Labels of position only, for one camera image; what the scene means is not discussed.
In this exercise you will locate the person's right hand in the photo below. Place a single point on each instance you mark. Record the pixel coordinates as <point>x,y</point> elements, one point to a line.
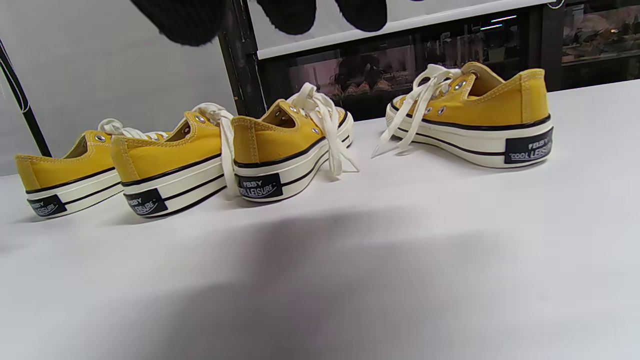
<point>182,22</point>

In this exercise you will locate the yellow canvas shoe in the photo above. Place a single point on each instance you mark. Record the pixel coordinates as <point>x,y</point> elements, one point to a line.
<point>170,155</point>
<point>270,142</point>
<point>495,105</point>
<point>60,167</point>

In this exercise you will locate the white roller blind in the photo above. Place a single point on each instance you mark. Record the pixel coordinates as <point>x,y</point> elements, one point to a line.
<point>325,41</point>

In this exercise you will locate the thin black pole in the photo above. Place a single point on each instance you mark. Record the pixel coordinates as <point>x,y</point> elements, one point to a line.
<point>22,105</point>

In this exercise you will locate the dark window frame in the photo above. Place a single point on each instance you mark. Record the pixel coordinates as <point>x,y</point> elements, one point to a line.
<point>242,75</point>

